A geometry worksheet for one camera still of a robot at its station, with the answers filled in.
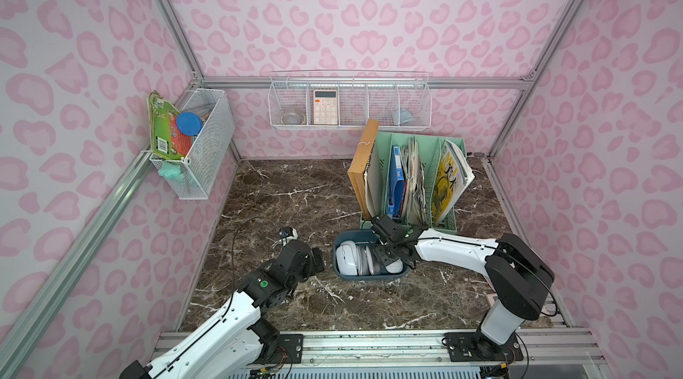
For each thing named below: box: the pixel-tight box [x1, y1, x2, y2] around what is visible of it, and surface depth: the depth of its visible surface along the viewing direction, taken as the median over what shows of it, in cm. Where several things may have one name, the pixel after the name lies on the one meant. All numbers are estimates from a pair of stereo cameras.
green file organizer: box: [359, 130, 459, 235], surface depth 92 cm
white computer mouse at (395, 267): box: [385, 258, 403, 274], surface depth 87 cm
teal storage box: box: [332, 228, 410, 283], surface depth 87 cm
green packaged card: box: [146, 89, 193, 161], surface depth 72 cm
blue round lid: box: [176, 112, 204, 137], surface depth 77 cm
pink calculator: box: [313, 89, 338, 126], surface depth 97 cm
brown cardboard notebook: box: [346, 119, 380, 221], surface depth 78 cm
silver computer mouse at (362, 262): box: [356, 244, 371, 276], surface depth 87 cm
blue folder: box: [386, 145, 405, 219], surface depth 90 cm
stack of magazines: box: [400, 137, 429, 226], surface depth 88 cm
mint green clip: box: [157, 161, 182, 179], surface depth 65 cm
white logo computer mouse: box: [335, 240, 358, 276], surface depth 87 cm
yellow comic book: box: [431, 139, 475, 226], surface depth 88 cm
